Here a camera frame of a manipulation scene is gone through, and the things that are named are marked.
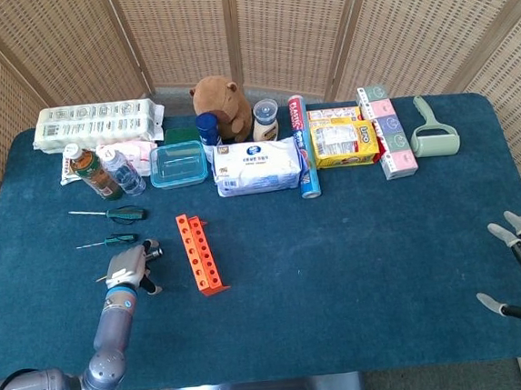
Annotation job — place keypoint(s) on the mayonnaise bottle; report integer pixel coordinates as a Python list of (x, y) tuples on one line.
[(266, 126)]

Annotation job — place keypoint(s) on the green lint roller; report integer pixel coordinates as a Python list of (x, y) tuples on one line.
[(436, 143)]

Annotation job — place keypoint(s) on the orange test tube rack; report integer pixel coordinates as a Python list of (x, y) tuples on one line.
[(200, 259)]

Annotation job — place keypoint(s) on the blue white spray can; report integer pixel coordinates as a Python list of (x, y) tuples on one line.
[(208, 129)]

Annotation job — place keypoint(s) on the pink white snack bag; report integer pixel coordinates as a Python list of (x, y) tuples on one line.
[(140, 155)]

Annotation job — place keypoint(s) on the metal precision screwdriver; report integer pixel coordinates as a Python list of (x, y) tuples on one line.
[(156, 253)]

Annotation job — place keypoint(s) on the clear water bottle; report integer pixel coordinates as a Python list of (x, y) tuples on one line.
[(124, 175)]

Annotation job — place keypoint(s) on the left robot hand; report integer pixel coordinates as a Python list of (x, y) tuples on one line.
[(127, 266)]

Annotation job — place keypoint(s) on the clear container teal lid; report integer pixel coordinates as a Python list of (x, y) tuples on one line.
[(178, 163)]

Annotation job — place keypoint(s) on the pastel tissue box stack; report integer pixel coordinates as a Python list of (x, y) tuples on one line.
[(393, 147)]

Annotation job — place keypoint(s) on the white wet wipes pack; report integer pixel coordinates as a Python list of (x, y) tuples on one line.
[(258, 165)]

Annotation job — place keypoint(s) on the blue plastic wrap roll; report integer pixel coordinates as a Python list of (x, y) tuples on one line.
[(308, 177)]

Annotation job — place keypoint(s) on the wicker folding screen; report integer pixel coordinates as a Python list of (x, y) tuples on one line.
[(182, 28)]

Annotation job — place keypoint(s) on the small green black screwdriver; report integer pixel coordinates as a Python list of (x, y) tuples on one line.
[(123, 239)]

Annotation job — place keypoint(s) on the brown capybara plush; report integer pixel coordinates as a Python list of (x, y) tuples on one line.
[(222, 102)]

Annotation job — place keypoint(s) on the yellow snack bag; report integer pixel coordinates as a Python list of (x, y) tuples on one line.
[(345, 144)]

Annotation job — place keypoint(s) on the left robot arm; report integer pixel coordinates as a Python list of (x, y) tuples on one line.
[(112, 322)]

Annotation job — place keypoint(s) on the green tea bottle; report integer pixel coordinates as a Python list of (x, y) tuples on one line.
[(96, 173)]

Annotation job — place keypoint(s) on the white red printed packet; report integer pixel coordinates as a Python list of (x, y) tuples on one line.
[(66, 171)]

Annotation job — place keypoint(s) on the dark green box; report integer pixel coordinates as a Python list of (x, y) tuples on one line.
[(182, 135)]

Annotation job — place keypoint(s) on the white toilet paper pack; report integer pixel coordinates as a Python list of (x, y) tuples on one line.
[(94, 125)]

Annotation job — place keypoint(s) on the red white snack box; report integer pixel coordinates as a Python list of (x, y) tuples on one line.
[(331, 115)]

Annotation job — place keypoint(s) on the large green black screwdriver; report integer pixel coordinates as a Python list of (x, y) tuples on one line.
[(127, 213)]

